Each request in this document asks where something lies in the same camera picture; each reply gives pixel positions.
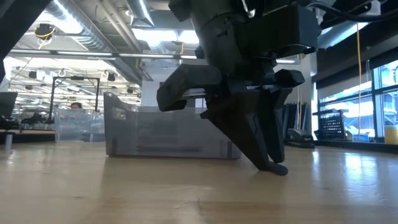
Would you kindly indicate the blue pen with print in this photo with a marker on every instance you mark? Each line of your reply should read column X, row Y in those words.
column 280, row 170

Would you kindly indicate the person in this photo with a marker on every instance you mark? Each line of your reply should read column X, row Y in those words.
column 76, row 105

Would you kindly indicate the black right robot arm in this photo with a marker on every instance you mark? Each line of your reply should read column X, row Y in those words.
column 351, row 6

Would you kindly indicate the ceiling light strip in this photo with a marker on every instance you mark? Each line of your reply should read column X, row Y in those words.
column 93, row 54

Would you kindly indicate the black stapler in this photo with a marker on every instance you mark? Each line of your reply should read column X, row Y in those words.
column 300, row 137

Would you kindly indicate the dark monitor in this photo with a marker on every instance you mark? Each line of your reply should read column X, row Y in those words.
column 7, row 104

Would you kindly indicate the black leaning panels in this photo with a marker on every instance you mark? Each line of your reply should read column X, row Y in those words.
column 295, row 118

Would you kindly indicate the grey translucent plastic bin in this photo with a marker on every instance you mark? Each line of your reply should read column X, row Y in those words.
column 155, row 133

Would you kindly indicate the clear plastic bin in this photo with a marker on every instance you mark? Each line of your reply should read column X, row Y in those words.
column 77, row 127

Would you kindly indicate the silver ventilation duct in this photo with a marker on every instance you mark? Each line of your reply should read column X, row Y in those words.
column 342, row 34

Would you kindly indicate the black gantry frame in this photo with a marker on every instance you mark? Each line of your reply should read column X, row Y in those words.
column 53, row 99

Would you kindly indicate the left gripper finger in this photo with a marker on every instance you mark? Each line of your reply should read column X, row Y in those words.
column 276, row 124
column 242, row 130

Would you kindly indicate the black perforated metal stand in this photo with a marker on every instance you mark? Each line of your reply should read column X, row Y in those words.
column 331, row 126

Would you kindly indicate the yellow cup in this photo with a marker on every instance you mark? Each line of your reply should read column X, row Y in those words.
column 391, row 135

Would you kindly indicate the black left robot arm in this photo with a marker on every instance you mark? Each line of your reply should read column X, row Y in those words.
column 15, row 25

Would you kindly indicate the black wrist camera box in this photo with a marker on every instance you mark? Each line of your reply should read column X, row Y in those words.
column 280, row 31

